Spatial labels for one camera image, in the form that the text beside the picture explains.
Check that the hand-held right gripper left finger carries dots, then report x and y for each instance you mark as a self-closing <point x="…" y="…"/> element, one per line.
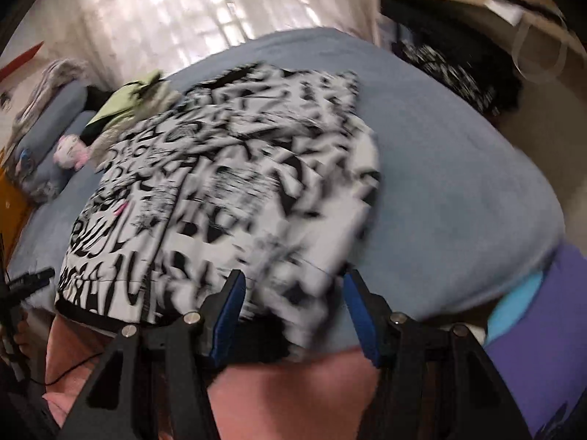
<point x="227" y="316"/>

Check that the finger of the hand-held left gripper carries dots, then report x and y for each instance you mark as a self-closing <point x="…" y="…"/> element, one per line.
<point x="34" y="277"/>

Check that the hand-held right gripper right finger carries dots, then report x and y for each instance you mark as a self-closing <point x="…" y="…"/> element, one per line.
<point x="362" y="318"/>

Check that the black and white printed jacket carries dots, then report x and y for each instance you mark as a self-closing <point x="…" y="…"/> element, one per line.
<point x="206" y="169"/>

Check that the orange wooden headboard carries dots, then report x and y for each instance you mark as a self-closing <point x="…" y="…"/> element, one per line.
<point x="13" y="206"/>

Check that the blue pillow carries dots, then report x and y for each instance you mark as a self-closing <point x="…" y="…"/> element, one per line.
<point x="59" y="105"/>
<point x="50" y="169"/>

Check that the white and pink cat plush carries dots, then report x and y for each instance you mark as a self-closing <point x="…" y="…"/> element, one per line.
<point x="71" y="151"/>

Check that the light blue cloth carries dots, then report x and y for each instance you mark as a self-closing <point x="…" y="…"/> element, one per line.
<point x="513" y="302"/>

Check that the blue bed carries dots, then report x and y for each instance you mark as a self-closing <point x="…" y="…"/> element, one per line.
<point x="458" y="192"/>

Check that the purple cloth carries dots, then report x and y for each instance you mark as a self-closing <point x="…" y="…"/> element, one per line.
<point x="541" y="353"/>

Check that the light green garment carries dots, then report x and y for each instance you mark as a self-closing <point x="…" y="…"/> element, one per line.
<point x="119" y="105"/>

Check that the grey striped blanket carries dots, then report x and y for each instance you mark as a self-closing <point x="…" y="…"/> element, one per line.
<point x="50" y="78"/>

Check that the black white patterned garment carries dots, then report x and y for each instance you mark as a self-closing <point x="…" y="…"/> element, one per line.
<point x="440" y="73"/>

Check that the white floral curtain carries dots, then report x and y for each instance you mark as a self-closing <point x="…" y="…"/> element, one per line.
<point x="183" y="9"/>

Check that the wooden shelf unit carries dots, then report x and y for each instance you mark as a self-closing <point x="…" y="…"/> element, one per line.
<point x="458" y="4"/>

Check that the white paper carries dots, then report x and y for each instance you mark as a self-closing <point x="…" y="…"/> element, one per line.
<point x="504" y="9"/>

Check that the red wall shelf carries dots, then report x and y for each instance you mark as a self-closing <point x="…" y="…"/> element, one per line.
<point x="18" y="62"/>

